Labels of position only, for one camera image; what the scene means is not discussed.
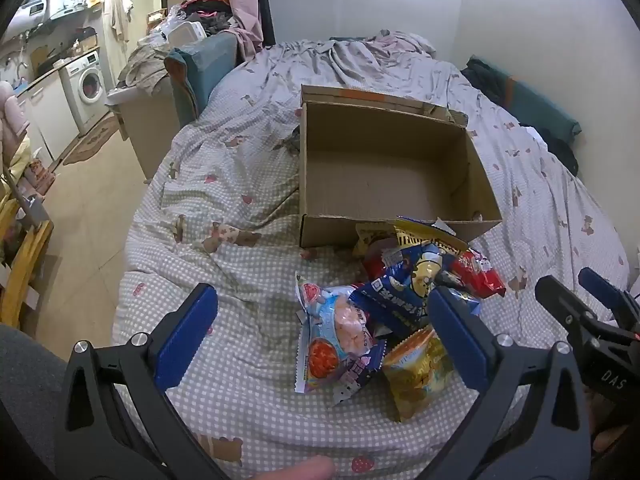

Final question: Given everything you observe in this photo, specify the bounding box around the pink and light blue snack packet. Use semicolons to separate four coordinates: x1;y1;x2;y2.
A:
295;272;388;405

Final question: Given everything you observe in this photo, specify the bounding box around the grey trouser leg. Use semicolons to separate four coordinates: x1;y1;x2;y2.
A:
0;324;71;480

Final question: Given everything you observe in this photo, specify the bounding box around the hanging towel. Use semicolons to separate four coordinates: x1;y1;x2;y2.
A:
110;0;135;43

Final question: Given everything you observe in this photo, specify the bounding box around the dark blue snack packet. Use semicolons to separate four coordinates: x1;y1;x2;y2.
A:
348;240;483;333

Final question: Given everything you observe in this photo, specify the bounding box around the yellow wooden chair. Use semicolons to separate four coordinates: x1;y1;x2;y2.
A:
0;220;55;331

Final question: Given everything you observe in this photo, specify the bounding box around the red snack packet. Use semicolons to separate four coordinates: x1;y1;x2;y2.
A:
440;247;507;301

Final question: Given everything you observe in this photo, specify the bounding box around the gold snack packet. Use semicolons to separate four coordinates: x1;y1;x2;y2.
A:
382;325;468;423

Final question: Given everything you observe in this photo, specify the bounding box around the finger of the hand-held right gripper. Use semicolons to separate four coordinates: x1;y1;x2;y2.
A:
535;275;601;333
578;267;640;328

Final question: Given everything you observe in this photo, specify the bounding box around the white kitchen cabinet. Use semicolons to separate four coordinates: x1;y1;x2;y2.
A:
17;77;81;161

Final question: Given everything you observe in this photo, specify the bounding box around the patterned beige cloth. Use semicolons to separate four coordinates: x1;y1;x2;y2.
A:
117;37;173;96

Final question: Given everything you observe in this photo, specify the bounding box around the white wall appliance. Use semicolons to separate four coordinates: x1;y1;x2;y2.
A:
10;0;68;26

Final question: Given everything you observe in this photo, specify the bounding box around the white plastic container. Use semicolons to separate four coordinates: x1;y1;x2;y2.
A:
167;21;207;46

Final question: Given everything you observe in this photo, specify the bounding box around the dark clothing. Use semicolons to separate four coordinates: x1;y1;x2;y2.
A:
460;57;511;106

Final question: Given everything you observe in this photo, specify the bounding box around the checked printed blanket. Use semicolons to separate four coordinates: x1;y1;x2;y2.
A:
111;30;632;480

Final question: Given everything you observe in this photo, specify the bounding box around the pink jacket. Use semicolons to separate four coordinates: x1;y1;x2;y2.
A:
0;80;31;161

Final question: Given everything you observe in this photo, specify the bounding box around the pile of clothes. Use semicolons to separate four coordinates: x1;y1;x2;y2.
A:
180;0;246;31

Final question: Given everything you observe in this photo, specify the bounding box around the pink curtain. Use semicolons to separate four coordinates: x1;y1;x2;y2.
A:
222;0;265;61

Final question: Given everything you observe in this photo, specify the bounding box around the person's left hand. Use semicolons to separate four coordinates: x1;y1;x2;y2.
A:
255;457;336;480

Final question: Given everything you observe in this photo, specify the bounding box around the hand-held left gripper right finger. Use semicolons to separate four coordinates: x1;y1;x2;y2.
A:
427;285;593;480

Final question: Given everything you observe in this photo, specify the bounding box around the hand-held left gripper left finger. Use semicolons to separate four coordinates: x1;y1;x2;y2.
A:
54;282;236;480

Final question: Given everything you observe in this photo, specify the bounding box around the washing machine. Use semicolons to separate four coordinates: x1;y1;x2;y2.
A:
59;49;113;131

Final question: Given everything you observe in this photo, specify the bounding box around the tan snack packet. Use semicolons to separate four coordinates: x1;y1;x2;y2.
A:
354;222;398;258

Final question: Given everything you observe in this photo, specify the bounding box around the brown rug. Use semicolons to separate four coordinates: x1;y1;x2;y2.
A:
62;110;121;167

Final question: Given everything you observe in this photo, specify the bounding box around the cardboard box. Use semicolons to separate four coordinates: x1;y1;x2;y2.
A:
298;84;503;250

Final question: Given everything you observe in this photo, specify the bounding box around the black bed post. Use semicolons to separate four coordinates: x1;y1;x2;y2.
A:
255;0;276;48

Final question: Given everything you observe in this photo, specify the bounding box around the beige side cabinet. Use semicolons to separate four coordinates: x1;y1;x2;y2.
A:
106;85;181;183

